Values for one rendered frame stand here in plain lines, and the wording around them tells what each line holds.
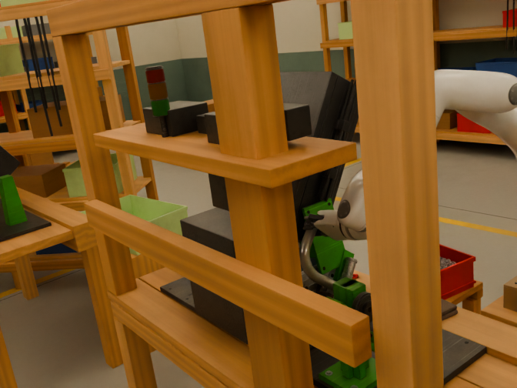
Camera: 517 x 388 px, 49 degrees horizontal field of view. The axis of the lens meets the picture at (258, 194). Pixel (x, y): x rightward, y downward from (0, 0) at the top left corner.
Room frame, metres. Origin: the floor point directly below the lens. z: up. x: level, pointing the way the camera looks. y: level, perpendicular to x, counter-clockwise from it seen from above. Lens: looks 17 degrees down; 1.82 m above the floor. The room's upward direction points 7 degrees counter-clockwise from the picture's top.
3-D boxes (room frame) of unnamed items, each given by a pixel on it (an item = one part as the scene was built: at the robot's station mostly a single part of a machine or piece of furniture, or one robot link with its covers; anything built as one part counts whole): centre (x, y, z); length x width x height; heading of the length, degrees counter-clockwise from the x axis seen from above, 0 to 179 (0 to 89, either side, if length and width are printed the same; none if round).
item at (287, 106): (1.31, -0.07, 1.59); 0.15 x 0.07 x 0.07; 36
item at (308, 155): (1.52, 0.14, 1.52); 0.90 x 0.25 x 0.04; 36
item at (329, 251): (1.65, -0.17, 1.17); 0.13 x 0.12 x 0.20; 36
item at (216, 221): (1.68, 0.10, 1.07); 0.30 x 0.18 x 0.34; 36
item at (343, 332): (1.45, 0.22, 1.23); 1.30 x 0.05 x 0.09; 36
